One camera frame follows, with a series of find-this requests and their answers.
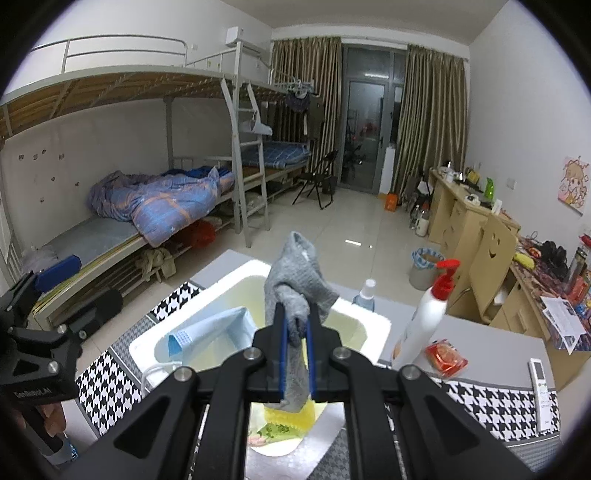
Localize blue face mask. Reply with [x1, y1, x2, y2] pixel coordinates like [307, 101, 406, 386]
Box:
[141, 306, 257, 393]

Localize white pump bottle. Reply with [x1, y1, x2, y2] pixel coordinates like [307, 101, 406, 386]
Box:
[392, 259, 461, 370]

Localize glass balcony door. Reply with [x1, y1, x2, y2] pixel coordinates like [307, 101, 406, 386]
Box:
[339, 44, 409, 192]

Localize hanging dark clothes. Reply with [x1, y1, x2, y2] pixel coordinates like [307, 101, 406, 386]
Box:
[285, 85, 324, 139]

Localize light wooden desk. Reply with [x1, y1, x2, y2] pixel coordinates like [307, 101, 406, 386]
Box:
[428, 167, 520, 278]
[480, 240, 591, 393]

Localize yellow foam net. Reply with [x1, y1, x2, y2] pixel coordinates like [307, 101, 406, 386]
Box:
[263, 397, 319, 428]

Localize cluster of toiletry bottles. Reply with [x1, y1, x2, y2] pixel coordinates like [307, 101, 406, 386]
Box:
[566, 233, 591, 324]

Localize white air conditioner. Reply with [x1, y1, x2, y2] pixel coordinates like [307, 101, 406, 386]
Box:
[225, 27, 263, 51]

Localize white metal bunk bed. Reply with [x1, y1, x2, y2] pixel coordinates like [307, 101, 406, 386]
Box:
[0, 37, 269, 333]
[235, 46, 326, 204]

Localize white foam box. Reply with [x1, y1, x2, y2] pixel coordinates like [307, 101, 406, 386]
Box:
[129, 259, 392, 457]

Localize white remote control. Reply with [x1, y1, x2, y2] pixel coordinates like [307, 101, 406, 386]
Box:
[529, 357, 555, 432]

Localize grey mattress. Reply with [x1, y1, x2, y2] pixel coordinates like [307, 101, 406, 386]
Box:
[18, 217, 139, 273]

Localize cartoon wall poster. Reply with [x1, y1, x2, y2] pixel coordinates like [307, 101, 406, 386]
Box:
[557, 156, 591, 215]

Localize beige cloth bundle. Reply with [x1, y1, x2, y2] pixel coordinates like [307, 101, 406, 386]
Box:
[136, 249, 178, 282]

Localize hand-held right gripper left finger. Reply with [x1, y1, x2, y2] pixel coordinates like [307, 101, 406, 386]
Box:
[60, 301, 291, 480]

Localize houndstooth tablecloth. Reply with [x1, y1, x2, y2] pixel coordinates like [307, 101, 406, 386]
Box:
[76, 281, 561, 480]

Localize white bed ladder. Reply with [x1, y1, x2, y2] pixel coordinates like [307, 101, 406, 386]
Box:
[221, 76, 269, 247]

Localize white papers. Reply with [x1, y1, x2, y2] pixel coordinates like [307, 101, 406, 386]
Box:
[540, 294, 587, 354]

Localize green printed plastic bag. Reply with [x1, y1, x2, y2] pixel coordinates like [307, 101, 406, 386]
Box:
[249, 421, 301, 448]

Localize grey trash bin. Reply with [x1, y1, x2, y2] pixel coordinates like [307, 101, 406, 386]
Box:
[410, 247, 446, 291]

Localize person's left hand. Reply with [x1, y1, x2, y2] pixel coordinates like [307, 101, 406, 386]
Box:
[9, 401, 66, 439]

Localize wooden smiley chair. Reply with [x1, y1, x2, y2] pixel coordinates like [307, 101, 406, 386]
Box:
[468, 213, 518, 324]

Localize red snack packet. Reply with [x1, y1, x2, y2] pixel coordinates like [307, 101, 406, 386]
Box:
[425, 339, 468, 376]

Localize white hanging pouch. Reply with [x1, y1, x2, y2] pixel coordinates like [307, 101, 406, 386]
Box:
[240, 111, 273, 137]

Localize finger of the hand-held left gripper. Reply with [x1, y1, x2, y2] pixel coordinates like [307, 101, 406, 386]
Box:
[0, 255, 83, 324]
[54, 288, 124, 344]

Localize clear blue water bottle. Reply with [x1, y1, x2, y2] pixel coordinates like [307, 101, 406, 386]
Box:
[353, 278, 377, 311]

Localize blue checked quilt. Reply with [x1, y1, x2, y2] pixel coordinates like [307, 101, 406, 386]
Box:
[88, 166, 236, 247]

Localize blue checked bedding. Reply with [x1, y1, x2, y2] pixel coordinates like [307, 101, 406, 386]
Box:
[242, 141, 312, 169]

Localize black folding chair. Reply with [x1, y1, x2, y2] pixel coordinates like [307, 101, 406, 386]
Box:
[292, 150, 339, 210]

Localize brown curtain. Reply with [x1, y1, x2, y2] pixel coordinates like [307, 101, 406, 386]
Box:
[270, 37, 342, 185]
[390, 44, 469, 197]

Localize red bag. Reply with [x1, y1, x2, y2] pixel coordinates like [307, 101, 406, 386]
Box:
[178, 220, 216, 247]

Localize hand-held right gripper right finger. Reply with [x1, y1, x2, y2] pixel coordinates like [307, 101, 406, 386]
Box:
[305, 301, 536, 480]

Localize grey cloth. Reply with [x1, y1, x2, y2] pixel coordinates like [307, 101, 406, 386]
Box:
[264, 231, 339, 413]

